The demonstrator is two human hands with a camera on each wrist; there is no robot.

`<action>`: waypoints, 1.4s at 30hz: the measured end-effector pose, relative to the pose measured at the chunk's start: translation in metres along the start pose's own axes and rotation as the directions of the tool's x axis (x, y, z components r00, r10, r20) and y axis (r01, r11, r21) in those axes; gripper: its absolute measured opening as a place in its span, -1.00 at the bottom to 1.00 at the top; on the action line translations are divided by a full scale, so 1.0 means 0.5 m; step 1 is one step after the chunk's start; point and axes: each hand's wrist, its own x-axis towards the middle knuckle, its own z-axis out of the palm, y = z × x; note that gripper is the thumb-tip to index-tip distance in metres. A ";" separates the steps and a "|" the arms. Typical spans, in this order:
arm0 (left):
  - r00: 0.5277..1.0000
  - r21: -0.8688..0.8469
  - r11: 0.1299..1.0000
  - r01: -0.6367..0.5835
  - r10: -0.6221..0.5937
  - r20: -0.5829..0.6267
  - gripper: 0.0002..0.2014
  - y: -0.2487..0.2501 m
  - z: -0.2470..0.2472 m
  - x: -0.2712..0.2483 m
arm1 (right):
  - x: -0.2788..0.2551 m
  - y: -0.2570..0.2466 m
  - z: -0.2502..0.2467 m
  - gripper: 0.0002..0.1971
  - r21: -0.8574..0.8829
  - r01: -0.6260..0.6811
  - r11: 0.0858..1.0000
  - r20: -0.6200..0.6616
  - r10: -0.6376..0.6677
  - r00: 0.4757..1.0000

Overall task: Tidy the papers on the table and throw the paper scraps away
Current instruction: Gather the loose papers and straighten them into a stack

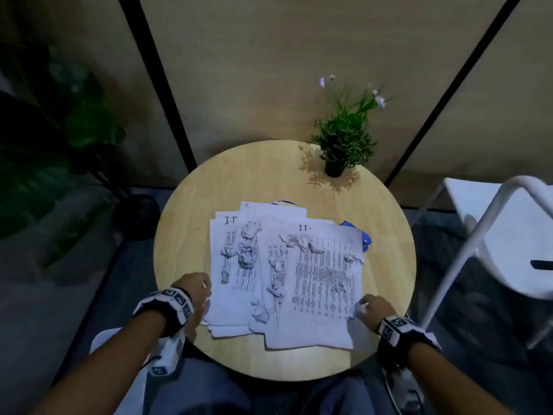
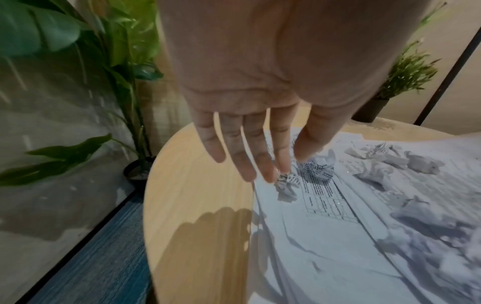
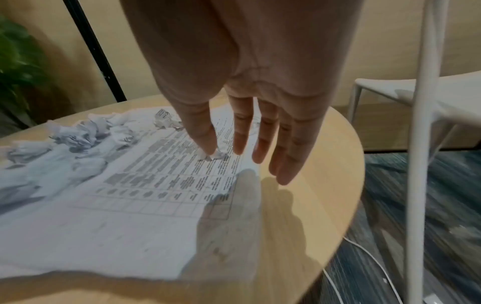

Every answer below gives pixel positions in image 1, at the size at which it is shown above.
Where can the person's right hand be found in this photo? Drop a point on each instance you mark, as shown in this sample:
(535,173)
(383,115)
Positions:
(376,311)

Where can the person's left hand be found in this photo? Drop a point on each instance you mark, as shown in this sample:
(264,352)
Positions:
(196,289)

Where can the pile of paper balls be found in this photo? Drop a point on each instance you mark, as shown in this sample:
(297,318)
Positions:
(246,254)

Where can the stack of printed papers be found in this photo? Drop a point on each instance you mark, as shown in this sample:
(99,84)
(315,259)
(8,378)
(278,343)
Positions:
(315,330)

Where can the blue stapler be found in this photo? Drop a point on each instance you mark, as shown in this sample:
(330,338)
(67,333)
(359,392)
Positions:
(365,239)

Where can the person's right forearm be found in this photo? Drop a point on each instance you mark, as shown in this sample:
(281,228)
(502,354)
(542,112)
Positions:
(449,384)

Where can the person's left forearm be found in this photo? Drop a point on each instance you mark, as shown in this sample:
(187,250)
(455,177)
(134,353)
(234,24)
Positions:
(108,371)

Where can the person's grey trousers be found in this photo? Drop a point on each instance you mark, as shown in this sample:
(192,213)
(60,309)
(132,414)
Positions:
(207,393)

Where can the round wooden table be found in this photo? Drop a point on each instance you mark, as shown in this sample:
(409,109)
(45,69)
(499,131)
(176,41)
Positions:
(259,177)

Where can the black left wristband with markers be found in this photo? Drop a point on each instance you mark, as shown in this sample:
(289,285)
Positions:
(168,302)

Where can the black wristband with markers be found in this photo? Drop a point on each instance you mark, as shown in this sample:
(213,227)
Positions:
(402,337)
(168,302)

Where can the black right wristband with markers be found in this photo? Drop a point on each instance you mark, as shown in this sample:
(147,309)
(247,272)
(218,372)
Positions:
(402,337)

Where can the white plastic bin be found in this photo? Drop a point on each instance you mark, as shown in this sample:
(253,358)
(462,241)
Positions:
(135,395)

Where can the round blue sticker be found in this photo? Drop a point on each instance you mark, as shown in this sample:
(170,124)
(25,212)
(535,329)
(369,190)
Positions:
(285,203)

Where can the white metal chair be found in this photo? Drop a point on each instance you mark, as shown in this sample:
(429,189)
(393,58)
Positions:
(510,237)

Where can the black flat object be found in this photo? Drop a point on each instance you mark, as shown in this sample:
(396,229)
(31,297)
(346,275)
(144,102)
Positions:
(542,265)

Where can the small potted flowering plant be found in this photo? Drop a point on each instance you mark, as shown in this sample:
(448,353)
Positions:
(343,138)

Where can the large leafy potted plant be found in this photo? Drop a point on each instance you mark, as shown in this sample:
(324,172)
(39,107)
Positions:
(86,125)

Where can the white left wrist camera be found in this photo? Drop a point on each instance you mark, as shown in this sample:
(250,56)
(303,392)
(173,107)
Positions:
(168,358)

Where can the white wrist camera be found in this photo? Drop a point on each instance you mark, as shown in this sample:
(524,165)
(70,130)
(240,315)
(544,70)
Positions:
(168,358)
(406,389)

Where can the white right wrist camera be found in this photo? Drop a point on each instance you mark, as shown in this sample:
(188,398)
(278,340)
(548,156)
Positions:
(406,389)

